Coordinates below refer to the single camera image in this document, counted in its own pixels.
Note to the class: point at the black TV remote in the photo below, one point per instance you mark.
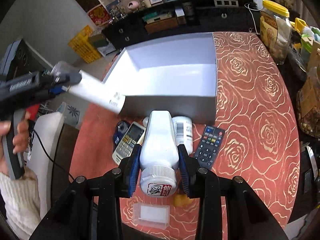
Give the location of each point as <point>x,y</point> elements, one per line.
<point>209,146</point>

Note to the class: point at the white barcode bottle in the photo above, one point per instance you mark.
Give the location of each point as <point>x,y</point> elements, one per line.
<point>183,128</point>

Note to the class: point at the yellow plastic crate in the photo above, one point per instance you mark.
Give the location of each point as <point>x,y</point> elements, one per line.
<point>81,46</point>

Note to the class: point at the clear plastic small box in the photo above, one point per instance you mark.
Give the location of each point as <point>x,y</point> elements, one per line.
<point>154,216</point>

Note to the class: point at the white plastic bottle ribbed cap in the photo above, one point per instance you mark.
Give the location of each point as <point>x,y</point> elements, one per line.
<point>159,157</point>

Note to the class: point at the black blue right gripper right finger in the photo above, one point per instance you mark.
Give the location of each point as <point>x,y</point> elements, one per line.
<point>188,167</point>

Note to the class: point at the red gold decorative poster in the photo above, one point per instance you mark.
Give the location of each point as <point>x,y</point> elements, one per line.
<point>99,15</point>

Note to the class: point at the black TV cabinet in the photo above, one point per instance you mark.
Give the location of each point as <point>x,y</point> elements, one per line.
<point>183,17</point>

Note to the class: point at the red rose-pattern tablecloth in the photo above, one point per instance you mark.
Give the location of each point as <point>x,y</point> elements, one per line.
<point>260,144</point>

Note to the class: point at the clear jar yellow lid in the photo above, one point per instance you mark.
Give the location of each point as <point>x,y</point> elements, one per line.
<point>275,30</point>

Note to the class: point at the blue black small device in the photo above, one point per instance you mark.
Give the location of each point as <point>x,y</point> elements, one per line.
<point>120,130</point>

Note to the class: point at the yellow small object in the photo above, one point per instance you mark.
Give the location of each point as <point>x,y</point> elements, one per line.
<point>181,200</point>

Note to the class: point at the white knit sleeve forearm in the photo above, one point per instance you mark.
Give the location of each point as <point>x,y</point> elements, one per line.
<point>22,203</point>

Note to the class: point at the person's left hand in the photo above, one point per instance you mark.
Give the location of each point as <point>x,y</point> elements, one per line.
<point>20,140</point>

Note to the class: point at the white tube with text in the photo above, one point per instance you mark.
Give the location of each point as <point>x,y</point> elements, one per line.
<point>94,91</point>

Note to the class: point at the pink round ornament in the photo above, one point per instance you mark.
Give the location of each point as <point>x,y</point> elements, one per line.
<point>133,6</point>

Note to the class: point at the white open cardboard box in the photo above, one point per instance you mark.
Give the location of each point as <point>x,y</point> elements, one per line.
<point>175,73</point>

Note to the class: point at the jar of nuts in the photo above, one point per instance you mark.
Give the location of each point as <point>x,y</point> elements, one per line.
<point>308,104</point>

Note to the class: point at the white cushion chair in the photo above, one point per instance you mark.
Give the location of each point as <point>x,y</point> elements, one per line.
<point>47,132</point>

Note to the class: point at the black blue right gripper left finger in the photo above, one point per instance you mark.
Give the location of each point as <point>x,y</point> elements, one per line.
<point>130,168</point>

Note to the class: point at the white air-conditioner remote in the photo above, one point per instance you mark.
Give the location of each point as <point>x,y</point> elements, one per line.
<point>134,135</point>

